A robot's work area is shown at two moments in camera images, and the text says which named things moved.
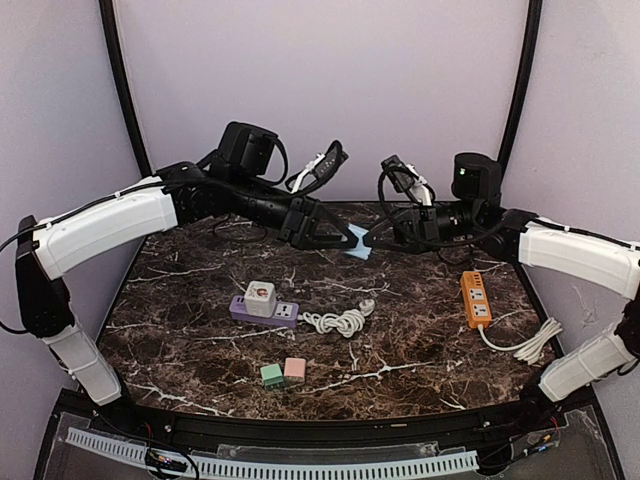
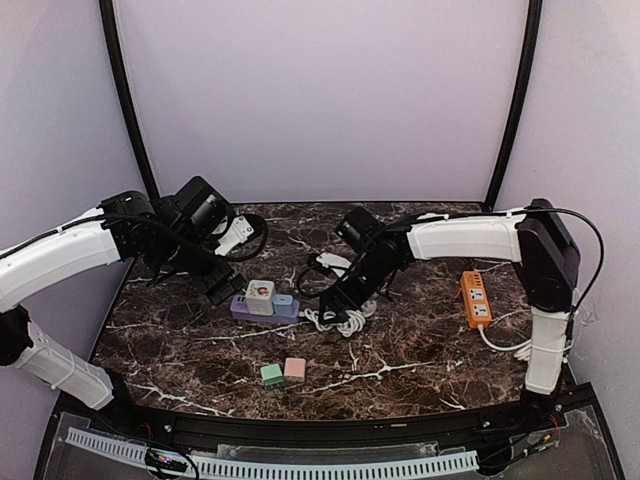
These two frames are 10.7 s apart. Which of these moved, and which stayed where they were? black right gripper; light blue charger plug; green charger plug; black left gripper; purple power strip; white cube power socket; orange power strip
Moved: black right gripper; black left gripper; light blue charger plug
Stayed: white cube power socket; purple power strip; orange power strip; green charger plug
